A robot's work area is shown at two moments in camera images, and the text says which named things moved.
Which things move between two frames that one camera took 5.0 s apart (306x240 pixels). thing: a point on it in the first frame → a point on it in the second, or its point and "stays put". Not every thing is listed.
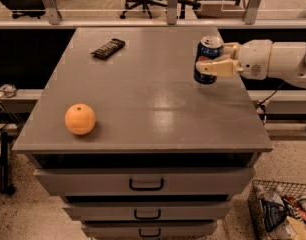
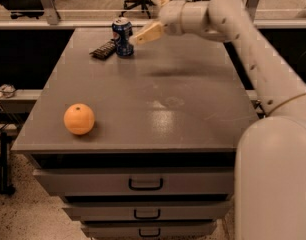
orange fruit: x=79 y=119 stays put
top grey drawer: x=148 y=181 stays put
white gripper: x=255 y=59 → x=170 y=13
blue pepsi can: x=208 y=48 → x=122 y=30
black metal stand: x=2 y=162 stays put
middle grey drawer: x=146 y=211 stays put
